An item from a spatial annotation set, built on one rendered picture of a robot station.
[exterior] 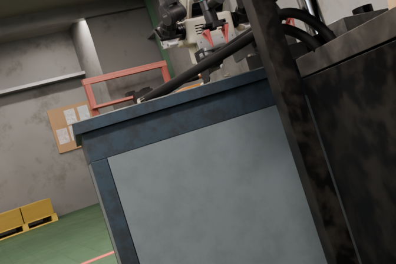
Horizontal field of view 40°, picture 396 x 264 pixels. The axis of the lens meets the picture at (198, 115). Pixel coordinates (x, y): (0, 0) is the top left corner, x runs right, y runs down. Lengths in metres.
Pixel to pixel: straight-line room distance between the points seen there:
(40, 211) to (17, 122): 1.98
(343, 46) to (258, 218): 0.62
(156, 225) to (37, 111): 9.49
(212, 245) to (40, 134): 9.44
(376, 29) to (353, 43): 0.11
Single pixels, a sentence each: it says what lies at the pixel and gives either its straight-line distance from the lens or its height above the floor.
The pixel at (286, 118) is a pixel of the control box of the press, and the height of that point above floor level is 0.63.
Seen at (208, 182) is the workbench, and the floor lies 0.50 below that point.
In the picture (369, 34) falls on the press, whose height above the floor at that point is 0.75.
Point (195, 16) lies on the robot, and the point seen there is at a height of 1.22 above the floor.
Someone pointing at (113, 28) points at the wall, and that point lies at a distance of 10.22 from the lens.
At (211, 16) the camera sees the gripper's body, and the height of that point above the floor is 1.12.
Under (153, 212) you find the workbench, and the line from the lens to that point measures 1.66.
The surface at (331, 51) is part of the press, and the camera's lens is 1.50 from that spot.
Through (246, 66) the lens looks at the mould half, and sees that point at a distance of 1.89.
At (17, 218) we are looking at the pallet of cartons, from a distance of 9.88.
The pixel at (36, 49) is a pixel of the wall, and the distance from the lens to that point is 11.35.
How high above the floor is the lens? 0.65
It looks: 2 degrees up
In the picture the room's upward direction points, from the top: 18 degrees counter-clockwise
